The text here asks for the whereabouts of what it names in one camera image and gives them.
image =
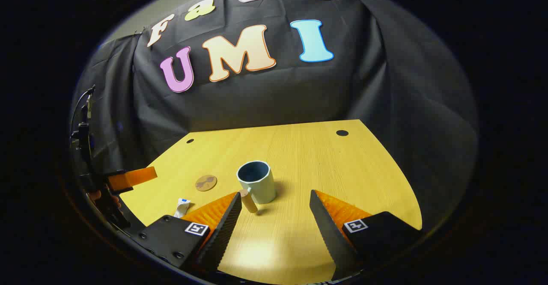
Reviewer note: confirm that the wooden desktop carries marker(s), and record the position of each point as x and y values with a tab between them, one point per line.
308	161

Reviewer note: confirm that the round wooden coaster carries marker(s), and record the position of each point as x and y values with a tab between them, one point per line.
206	182

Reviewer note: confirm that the white toothpaste tube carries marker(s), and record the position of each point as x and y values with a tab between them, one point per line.
181	208

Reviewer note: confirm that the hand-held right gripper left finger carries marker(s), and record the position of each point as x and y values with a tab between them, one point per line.
227	229

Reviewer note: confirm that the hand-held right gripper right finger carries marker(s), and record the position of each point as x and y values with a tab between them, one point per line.
327	233

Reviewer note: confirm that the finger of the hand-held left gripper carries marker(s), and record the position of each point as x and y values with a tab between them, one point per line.
128	177

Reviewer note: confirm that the black backdrop cloth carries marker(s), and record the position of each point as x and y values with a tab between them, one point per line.
299	92

